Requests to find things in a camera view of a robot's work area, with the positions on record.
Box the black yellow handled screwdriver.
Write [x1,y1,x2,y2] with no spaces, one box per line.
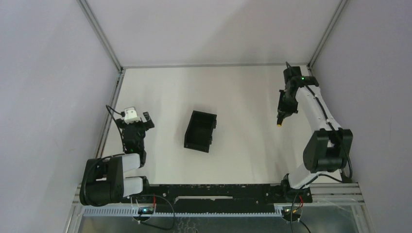
[276,111,285,126]

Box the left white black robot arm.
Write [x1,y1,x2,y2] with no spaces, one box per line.
[79,111,155,207]

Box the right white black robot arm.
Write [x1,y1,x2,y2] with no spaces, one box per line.
[277,75,353,202]

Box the black plastic bin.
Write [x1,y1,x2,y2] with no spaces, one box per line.
[184,110,217,153]

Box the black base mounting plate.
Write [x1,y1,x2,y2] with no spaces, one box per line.
[122,183,313,214]

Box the left green circuit board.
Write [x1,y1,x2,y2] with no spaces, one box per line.
[137,207,155,216]

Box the green circuit board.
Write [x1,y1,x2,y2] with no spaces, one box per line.
[137,207,155,216]
[282,208,302,215]

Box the right green circuit board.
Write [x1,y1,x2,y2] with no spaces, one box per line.
[282,208,302,215]

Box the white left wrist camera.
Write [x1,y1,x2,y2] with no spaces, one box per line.
[123,107,141,124]

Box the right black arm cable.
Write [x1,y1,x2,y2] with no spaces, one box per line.
[304,83,354,181]

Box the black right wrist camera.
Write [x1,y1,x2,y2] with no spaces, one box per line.
[283,61,302,83]

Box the aluminium frame rail back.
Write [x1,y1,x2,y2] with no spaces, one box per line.
[122,63,309,69]

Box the aluminium frame rail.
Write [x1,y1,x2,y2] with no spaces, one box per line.
[122,63,309,69]
[77,0,123,73]
[307,0,350,70]

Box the left black cable loop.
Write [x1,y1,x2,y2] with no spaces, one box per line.
[131,194,176,231]

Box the aluminium frame rail left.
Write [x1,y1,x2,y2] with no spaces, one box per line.
[77,0,123,73]

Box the white slotted cable duct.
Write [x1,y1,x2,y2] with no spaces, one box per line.
[83,205,284,217]

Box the aluminium frame rail right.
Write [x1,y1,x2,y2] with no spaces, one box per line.
[307,0,350,70]

